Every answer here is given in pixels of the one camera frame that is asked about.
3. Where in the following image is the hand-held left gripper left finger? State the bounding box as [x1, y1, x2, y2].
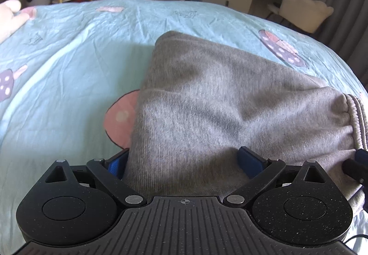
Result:
[46, 149, 147, 206]

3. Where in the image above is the black cable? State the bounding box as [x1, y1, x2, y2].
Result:
[343, 232, 368, 244]

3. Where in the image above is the cream chair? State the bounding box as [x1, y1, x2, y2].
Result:
[266, 0, 335, 34]

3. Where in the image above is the grey sweatshirt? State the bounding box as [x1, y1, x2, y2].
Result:
[122, 30, 368, 214]

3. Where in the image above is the teal printed blanket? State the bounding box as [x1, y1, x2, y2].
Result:
[0, 0, 368, 252]

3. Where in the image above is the pink plush toy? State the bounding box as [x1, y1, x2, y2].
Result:
[0, 0, 38, 44]

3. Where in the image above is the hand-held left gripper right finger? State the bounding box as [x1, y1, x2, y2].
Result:
[223, 146, 325, 207]

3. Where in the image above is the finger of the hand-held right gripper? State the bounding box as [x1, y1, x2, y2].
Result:
[342, 148, 368, 187]

